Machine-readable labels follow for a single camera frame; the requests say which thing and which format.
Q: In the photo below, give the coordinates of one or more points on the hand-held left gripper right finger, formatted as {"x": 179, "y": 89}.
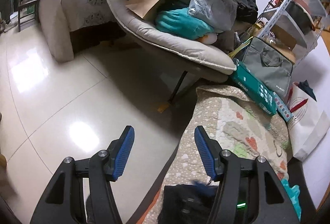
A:
{"x": 203, "y": 151}

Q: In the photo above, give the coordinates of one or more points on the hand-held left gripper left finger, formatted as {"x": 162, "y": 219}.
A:
{"x": 125, "y": 151}

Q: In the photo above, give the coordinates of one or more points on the dark pants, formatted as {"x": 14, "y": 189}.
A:
{"x": 180, "y": 203}

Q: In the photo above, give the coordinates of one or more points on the printed quilted blanket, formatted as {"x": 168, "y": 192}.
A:
{"x": 232, "y": 123}

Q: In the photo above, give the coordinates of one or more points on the long teal box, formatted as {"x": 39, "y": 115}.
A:
{"x": 254, "y": 87}

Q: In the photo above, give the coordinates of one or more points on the light blue slim box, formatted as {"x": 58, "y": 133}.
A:
{"x": 282, "y": 108}

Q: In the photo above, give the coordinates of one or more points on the grey tote bag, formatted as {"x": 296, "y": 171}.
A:
{"x": 268, "y": 69}

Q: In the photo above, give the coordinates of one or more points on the white tote bag red print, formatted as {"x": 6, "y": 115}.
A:
{"x": 309, "y": 123}

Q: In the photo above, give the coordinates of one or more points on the yellow folder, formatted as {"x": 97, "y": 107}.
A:
{"x": 241, "y": 47}

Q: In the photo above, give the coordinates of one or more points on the orange and white plush toy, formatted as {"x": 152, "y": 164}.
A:
{"x": 207, "y": 39}

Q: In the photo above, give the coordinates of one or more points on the dark teal cloth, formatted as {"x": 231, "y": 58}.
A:
{"x": 308, "y": 90}

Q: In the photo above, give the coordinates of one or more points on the beige cushioned lounge chair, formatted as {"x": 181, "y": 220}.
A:
{"x": 165, "y": 36}

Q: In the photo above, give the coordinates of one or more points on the cardboard box on shelf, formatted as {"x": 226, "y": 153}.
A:
{"x": 282, "y": 36}

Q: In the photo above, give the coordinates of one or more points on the clear plastic bag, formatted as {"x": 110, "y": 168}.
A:
{"x": 214, "y": 5}

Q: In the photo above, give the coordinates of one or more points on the table with white tablecloth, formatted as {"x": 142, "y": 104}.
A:
{"x": 64, "y": 12}

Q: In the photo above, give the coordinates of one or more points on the black bag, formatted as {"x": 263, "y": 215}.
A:
{"x": 245, "y": 5}

